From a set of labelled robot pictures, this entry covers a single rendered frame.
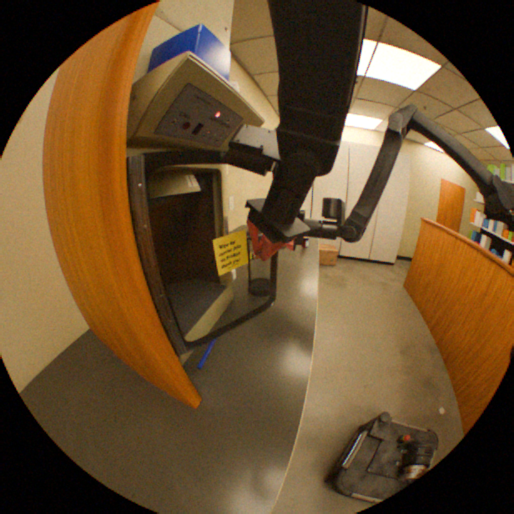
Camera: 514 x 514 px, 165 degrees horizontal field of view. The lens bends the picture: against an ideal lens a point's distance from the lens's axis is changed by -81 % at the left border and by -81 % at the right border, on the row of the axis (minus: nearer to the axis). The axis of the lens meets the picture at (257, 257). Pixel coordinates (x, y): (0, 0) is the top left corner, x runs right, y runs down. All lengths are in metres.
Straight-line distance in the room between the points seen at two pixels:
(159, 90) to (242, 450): 0.56
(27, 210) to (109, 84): 0.53
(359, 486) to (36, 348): 1.44
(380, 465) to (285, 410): 0.93
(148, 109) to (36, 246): 0.53
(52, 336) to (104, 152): 0.67
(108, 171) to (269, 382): 0.45
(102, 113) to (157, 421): 0.48
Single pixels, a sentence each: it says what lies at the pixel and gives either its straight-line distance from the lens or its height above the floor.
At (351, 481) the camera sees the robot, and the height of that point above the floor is 0.24.
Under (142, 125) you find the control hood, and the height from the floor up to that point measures 1.42.
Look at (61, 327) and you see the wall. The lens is 0.75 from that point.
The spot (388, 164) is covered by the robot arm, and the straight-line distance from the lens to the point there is 0.56.
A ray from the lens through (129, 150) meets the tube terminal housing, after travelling 0.30.
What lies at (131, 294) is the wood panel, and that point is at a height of 1.24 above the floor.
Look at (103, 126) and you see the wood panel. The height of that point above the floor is 1.40.
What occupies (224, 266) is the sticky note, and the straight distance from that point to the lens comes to 0.36.
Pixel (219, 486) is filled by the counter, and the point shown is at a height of 0.94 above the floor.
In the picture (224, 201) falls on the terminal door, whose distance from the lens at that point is 0.33.
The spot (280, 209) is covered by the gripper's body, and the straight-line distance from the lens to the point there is 0.26.
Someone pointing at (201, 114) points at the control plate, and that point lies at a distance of 0.32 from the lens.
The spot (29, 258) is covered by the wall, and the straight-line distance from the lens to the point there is 0.68.
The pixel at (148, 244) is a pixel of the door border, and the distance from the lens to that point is 0.29.
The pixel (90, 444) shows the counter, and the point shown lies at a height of 0.94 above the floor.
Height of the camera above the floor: 1.33
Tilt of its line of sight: 24 degrees down
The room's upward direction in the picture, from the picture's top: straight up
